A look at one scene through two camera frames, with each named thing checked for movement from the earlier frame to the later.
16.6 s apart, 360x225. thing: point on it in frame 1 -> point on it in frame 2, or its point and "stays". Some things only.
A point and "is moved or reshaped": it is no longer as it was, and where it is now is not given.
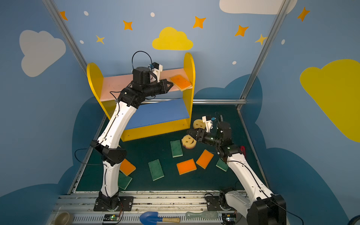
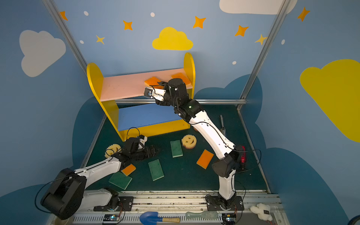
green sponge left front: (123, 181) stays
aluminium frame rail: (196, 101) stays
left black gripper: (163, 86) -> (146, 152)
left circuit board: (111, 217) stays
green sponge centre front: (156, 169) stays
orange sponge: (186, 166) is moved or reshaped
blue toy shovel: (152, 218) stays
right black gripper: (199, 135) -> (166, 85)
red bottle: (243, 150) stays
